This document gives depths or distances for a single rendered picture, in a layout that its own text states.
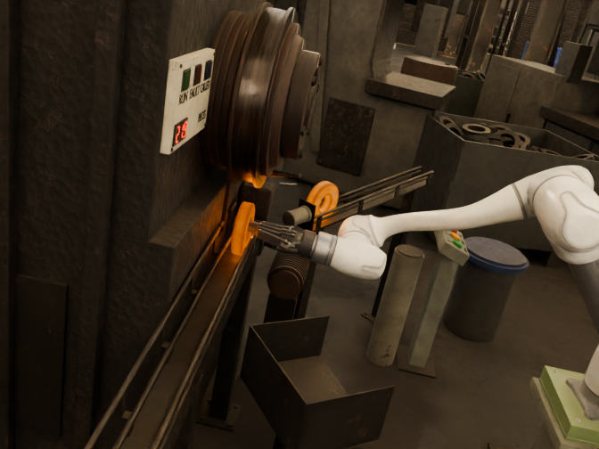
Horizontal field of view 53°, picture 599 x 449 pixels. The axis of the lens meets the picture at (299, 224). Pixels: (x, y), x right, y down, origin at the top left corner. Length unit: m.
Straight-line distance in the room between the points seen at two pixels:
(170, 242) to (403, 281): 1.31
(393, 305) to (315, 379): 1.10
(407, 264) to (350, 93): 2.15
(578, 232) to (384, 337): 1.25
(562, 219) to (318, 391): 0.66
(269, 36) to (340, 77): 2.88
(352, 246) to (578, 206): 0.59
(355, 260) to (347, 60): 2.76
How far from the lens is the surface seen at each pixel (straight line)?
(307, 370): 1.41
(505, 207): 1.64
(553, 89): 5.35
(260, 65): 1.39
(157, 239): 1.27
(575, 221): 1.44
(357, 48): 4.26
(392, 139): 4.26
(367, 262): 1.66
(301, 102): 1.45
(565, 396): 2.06
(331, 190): 2.12
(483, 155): 3.69
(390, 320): 2.47
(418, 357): 2.63
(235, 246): 1.66
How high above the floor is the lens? 1.42
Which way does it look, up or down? 22 degrees down
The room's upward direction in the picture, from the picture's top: 12 degrees clockwise
